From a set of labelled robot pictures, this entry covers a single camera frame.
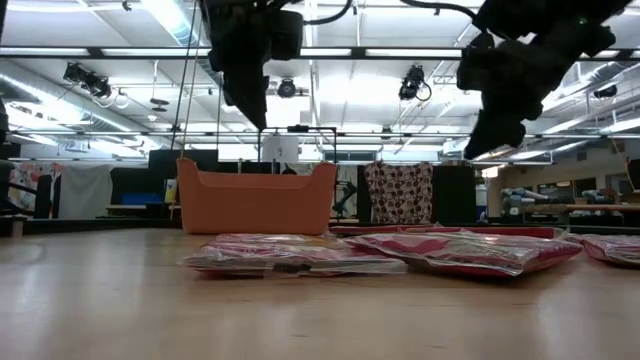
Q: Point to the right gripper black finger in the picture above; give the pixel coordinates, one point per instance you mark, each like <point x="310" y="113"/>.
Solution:
<point x="487" y="135"/>
<point x="516" y="134"/>

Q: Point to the red Orville popcorn bag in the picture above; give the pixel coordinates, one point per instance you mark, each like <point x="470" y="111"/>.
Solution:
<point x="450" y="252"/>
<point x="280" y="260"/>
<point x="610" y="248"/>

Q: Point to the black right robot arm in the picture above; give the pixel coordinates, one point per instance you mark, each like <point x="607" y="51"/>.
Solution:
<point x="540" y="12"/>

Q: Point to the round black ceiling spotlight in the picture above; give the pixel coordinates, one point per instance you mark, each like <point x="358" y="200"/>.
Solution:
<point x="286" y="88"/>

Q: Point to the white cylinder container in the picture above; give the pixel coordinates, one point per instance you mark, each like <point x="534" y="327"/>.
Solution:
<point x="280" y="149"/>

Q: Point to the black partition panel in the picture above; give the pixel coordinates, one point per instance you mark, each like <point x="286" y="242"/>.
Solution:
<point x="454" y="195"/>

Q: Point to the small black ceiling fixture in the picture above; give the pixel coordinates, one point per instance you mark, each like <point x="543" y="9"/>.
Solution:
<point x="606" y="91"/>

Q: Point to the large black screen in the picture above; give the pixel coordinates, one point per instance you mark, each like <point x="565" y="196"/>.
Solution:
<point x="165" y="160"/>

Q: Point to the wooden background table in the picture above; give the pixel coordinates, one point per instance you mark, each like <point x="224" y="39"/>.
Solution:
<point x="580" y="207"/>

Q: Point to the brown circle-patterned cloth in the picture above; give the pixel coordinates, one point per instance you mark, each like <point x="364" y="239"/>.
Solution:
<point x="398" y="192"/>

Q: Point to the thin black crossbar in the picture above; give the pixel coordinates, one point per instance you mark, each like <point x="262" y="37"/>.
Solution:
<point x="375" y="134"/>

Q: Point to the orange plastic basket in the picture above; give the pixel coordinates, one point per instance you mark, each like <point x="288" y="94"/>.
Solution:
<point x="255" y="210"/>

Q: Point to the yellow sign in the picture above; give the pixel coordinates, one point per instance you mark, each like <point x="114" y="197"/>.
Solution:
<point x="170" y="191"/>

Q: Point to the thick black overhead beam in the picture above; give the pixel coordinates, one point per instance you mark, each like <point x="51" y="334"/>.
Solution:
<point x="100" y="52"/>

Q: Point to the blue bin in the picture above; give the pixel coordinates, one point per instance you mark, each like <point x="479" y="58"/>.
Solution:
<point x="142" y="199"/>

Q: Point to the black ceiling light cluster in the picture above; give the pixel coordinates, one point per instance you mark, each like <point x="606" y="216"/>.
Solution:
<point x="87" y="80"/>

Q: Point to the white hanging sheet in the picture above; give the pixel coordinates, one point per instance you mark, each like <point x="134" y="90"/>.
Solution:
<point x="85" y="192"/>

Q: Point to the black office chair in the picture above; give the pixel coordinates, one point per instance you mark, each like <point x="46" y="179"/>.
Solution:
<point x="42" y="197"/>

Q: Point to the floral hanging cloth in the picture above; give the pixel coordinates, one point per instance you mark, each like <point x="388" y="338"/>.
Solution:
<point x="30" y="182"/>

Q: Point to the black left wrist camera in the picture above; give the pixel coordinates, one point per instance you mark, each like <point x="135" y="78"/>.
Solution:
<point x="287" y="35"/>

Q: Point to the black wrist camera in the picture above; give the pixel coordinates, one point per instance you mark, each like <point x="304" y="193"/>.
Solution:
<point x="475" y="65"/>
<point x="287" y="35"/>

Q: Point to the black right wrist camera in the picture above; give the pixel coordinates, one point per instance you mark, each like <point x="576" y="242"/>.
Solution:
<point x="475" y="65"/>

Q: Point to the black ceiling-mounted camera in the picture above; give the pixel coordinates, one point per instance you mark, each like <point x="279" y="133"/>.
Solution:
<point x="411" y="82"/>

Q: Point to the black table edge rail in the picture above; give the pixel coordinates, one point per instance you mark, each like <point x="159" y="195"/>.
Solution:
<point x="100" y="226"/>

